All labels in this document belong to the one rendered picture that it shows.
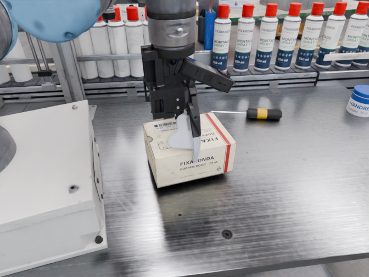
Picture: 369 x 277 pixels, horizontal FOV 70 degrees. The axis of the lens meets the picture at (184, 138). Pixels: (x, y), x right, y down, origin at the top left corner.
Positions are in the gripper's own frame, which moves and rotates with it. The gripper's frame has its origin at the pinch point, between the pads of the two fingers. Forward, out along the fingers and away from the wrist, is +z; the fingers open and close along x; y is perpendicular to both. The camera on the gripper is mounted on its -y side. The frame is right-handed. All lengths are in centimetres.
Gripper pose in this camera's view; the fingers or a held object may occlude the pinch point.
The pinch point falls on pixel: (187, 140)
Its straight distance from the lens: 55.0
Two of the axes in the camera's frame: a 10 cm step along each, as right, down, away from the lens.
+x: 3.0, 5.6, -7.7
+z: 0.2, 8.1, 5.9
